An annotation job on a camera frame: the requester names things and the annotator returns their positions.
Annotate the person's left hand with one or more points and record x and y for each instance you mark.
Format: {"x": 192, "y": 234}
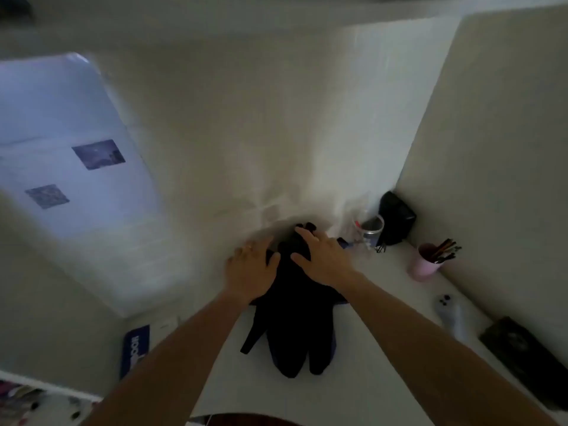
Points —
{"x": 249, "y": 275}

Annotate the person's right hand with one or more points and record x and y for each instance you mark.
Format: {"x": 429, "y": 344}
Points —
{"x": 326, "y": 261}

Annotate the person's left thumb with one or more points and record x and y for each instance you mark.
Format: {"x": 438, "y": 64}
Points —
{"x": 273, "y": 261}

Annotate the person's right thumb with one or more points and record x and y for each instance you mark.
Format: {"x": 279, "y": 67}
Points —
{"x": 299, "y": 261}

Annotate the dark garment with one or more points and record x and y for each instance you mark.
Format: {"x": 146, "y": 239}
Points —
{"x": 295, "y": 323}

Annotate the person's right forearm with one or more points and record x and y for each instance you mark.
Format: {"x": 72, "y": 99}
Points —
{"x": 435, "y": 354}

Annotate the person's left forearm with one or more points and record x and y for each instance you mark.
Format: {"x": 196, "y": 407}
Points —
{"x": 177, "y": 359}

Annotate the clear glass cup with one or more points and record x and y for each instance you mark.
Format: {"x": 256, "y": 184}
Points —
{"x": 369, "y": 231}

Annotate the black pouch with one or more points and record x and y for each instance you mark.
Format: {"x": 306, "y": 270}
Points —
{"x": 396, "y": 218}

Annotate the pink pencil cup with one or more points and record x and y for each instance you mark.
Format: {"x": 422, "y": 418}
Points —
{"x": 424, "y": 263}

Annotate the bunch of dark pencils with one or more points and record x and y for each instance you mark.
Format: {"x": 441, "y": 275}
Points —
{"x": 447, "y": 251}

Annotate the white game controller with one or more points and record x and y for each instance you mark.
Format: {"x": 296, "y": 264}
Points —
{"x": 448, "y": 312}

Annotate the dark square picture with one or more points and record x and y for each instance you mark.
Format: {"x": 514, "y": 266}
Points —
{"x": 47, "y": 196}
{"x": 98, "y": 154}

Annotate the black flat box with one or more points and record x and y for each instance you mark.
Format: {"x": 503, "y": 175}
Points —
{"x": 526, "y": 361}

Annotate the colourful printed items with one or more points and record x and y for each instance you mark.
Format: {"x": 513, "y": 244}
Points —
{"x": 20, "y": 400}

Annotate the large white wall sheet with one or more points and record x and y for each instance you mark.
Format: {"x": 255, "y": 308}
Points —
{"x": 66, "y": 181}

